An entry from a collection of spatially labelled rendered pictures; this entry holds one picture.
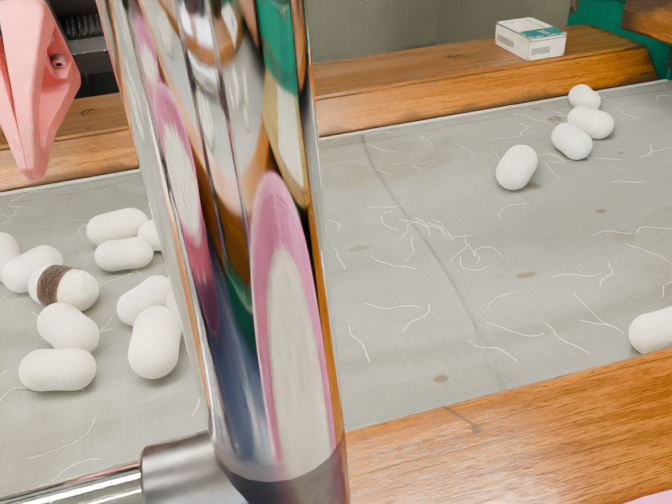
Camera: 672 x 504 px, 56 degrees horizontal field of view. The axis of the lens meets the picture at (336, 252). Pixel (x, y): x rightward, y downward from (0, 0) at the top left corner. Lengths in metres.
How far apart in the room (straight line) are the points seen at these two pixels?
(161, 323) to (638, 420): 0.19
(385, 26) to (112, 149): 2.22
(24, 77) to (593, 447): 0.29
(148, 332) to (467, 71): 0.37
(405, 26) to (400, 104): 2.18
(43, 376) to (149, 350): 0.05
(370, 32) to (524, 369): 2.40
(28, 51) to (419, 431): 0.24
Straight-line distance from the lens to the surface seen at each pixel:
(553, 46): 0.59
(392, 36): 2.68
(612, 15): 0.69
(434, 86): 0.54
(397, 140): 0.49
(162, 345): 0.28
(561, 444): 0.23
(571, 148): 0.45
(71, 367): 0.29
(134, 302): 0.32
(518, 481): 0.22
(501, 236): 0.37
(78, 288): 0.34
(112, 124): 0.51
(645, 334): 0.29
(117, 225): 0.39
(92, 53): 0.38
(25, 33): 0.34
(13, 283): 0.37
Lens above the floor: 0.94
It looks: 33 degrees down
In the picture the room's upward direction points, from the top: 5 degrees counter-clockwise
